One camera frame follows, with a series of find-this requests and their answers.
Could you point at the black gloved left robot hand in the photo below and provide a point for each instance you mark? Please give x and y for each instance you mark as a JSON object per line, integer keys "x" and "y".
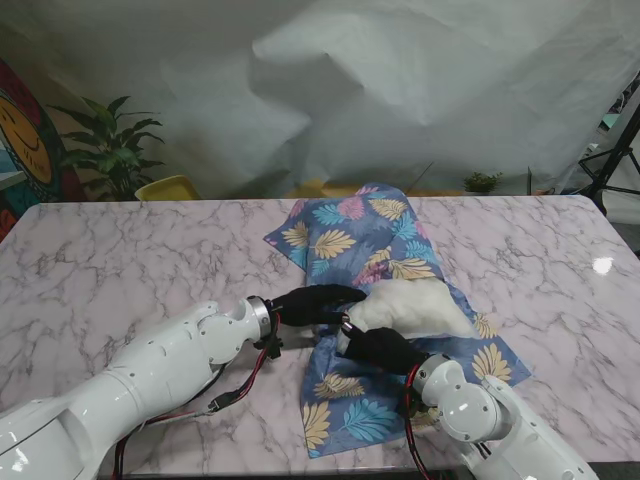
{"x": 310, "y": 302}

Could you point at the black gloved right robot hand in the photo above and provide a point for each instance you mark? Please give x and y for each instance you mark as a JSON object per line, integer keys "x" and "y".
{"x": 385, "y": 350}

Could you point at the white pillow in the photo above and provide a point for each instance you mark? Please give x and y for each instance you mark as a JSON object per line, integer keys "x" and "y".
{"x": 415, "y": 307}

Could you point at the blue leaf print pillowcase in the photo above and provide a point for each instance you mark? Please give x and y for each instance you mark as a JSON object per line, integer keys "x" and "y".
{"x": 360, "y": 235}

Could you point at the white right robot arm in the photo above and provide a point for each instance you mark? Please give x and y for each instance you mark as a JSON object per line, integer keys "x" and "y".
{"x": 475, "y": 405}

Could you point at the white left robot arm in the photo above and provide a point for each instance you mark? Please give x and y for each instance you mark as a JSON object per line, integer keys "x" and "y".
{"x": 150, "y": 380}

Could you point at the yellow bench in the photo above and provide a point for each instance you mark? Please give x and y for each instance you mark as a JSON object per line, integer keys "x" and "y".
{"x": 325, "y": 189}

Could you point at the thin brown stick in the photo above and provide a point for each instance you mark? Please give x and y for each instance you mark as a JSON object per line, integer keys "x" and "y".
{"x": 421, "y": 176}

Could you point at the yellow chair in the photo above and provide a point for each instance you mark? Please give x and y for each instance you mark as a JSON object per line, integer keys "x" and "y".
{"x": 165, "y": 189}

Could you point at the small green plant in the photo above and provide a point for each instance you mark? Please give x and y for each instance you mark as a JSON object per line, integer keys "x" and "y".
{"x": 481, "y": 182}

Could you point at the white backdrop sheet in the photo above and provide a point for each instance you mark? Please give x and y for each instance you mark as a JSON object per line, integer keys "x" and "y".
{"x": 350, "y": 75}

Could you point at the large green potted plant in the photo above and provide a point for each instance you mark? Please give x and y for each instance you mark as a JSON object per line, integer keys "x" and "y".
{"x": 112, "y": 150}

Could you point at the black tripod stand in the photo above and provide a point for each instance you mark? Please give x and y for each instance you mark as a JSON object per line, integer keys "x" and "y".
{"x": 622, "y": 145}

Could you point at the teal panel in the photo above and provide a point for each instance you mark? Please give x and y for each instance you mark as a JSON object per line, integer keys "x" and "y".
{"x": 610, "y": 123}

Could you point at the colourful smiley mural board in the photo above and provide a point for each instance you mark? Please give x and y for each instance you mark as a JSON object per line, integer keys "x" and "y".
{"x": 25, "y": 145}

